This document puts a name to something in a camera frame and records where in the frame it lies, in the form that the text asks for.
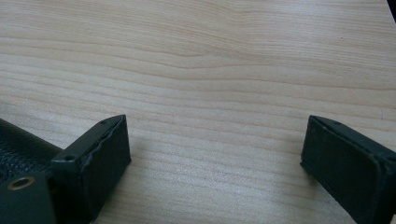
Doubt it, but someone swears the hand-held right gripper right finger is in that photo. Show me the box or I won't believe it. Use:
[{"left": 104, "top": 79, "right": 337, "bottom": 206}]
[{"left": 300, "top": 114, "right": 396, "bottom": 224}]

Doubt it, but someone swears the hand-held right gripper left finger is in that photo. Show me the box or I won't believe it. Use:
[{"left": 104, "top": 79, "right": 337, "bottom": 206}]
[{"left": 46, "top": 114, "right": 132, "bottom": 224}]

